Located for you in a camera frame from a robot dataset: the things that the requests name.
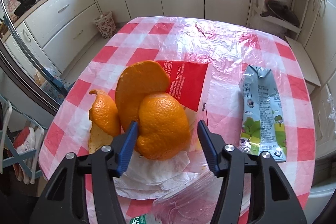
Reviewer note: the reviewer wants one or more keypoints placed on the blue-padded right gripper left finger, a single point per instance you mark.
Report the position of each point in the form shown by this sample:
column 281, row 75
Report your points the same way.
column 124, row 149

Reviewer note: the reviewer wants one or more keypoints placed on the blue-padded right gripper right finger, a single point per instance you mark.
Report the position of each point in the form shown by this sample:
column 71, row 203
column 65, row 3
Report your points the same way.
column 211, row 146

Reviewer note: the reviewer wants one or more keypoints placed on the orange peel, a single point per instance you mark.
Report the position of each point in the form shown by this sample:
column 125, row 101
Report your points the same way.
column 141, row 96

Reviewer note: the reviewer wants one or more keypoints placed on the white tissue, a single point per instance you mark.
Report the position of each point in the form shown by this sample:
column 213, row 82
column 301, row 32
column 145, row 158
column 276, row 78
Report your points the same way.
column 147, row 179

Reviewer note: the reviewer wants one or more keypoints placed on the blue green milk carton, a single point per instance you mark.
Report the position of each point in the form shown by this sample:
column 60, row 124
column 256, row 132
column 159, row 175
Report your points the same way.
column 262, row 128

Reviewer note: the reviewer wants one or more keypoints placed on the clear plastic water bottle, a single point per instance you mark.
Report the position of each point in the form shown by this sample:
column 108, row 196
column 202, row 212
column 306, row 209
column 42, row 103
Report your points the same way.
column 193, row 203

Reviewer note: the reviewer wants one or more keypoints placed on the red snack wrapper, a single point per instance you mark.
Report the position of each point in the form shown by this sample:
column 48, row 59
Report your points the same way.
column 189, row 85

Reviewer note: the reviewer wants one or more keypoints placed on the blue white folding shelf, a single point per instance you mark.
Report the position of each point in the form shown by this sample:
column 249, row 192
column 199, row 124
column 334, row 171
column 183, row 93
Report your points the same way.
column 20, row 149

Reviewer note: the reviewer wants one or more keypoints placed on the small white stool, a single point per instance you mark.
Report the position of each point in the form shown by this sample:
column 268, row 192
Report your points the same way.
column 307, row 68

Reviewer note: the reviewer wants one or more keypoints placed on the floral waste basket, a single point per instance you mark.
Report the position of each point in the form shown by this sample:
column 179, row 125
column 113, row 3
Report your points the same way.
column 106, row 25

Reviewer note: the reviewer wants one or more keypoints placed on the black wok on rack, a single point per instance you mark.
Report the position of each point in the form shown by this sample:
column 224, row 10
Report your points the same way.
column 281, row 11

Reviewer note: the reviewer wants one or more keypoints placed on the white tiered storage rack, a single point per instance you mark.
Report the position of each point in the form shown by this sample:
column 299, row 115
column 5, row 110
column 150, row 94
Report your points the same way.
column 261, row 18

